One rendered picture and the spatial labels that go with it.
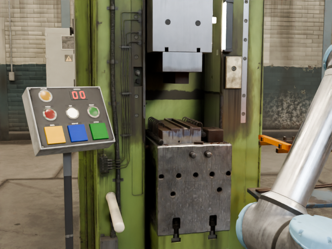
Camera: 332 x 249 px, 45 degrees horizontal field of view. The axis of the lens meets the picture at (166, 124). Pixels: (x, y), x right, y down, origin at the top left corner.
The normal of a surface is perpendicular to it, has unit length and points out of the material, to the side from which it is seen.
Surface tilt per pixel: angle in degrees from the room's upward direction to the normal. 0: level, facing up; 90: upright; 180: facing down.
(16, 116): 88
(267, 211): 61
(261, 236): 74
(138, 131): 90
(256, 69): 90
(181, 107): 90
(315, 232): 5
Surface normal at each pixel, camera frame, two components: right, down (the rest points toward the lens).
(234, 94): 0.22, 0.11
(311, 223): 0.04, -0.98
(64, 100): 0.53, -0.41
